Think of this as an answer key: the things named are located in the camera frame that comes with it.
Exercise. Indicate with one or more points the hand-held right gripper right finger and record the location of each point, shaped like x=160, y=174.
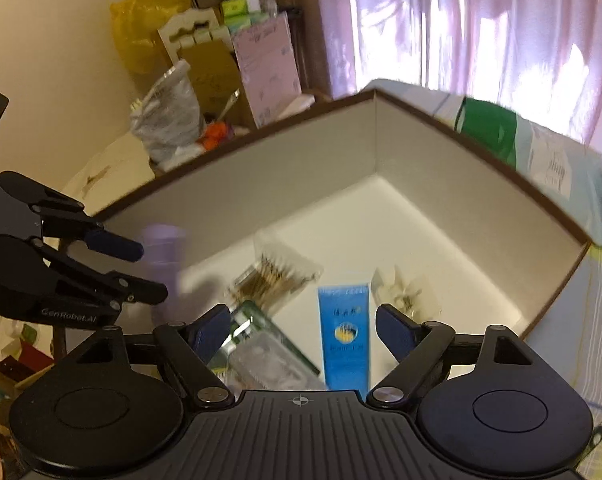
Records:
x=395, y=332

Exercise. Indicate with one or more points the bag of cotton swabs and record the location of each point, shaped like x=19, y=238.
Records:
x=276, y=275

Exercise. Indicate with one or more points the light green boxes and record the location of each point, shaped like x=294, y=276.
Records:
x=243, y=10

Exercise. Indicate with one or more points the dark green packet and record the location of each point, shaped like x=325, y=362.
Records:
x=251, y=317

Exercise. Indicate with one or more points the light blue green pouch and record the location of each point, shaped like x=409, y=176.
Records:
x=556, y=195

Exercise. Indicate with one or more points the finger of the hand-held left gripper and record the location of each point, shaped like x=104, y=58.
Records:
x=116, y=247
x=146, y=292

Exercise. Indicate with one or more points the crumpled silver plastic bag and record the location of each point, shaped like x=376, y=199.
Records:
x=168, y=115

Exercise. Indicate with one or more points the yellow plastic bag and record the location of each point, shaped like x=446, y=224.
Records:
x=141, y=30

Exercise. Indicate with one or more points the pink curtain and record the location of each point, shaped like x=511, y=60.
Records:
x=471, y=25

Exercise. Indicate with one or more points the orange small item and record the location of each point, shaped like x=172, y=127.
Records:
x=216, y=134

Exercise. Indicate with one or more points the white carved chair back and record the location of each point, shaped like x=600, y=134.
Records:
x=191, y=27

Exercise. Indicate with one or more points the open tan cardboard box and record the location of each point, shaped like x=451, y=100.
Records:
x=6, y=385

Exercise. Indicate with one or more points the dark red small box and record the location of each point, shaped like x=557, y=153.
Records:
x=23, y=357

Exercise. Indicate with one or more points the white red tube squeezer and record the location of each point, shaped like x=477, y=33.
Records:
x=401, y=287

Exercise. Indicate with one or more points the blue tube with white cap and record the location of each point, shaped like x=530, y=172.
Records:
x=346, y=340

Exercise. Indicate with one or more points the brown cardboard box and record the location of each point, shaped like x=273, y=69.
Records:
x=213, y=75

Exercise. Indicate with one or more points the clear plastic packet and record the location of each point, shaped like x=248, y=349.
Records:
x=268, y=366

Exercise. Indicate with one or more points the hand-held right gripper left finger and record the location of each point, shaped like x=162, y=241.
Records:
x=213, y=331

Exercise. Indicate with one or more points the purple tube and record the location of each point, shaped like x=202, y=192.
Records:
x=165, y=247

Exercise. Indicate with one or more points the pink paper bag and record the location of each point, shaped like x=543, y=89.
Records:
x=268, y=67

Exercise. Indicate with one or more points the brown storage box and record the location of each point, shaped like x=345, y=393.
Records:
x=431, y=200

